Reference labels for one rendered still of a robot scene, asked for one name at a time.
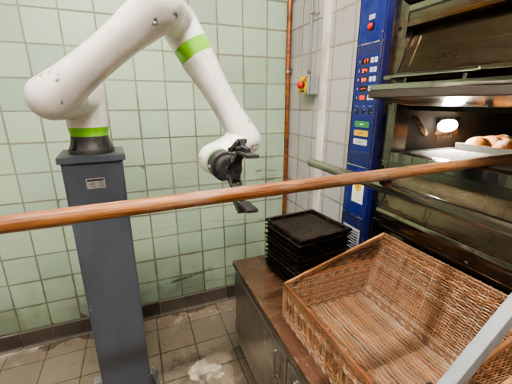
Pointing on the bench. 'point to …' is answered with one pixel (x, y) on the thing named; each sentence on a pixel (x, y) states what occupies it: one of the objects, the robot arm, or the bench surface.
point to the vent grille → (353, 236)
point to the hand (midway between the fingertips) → (251, 184)
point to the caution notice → (357, 193)
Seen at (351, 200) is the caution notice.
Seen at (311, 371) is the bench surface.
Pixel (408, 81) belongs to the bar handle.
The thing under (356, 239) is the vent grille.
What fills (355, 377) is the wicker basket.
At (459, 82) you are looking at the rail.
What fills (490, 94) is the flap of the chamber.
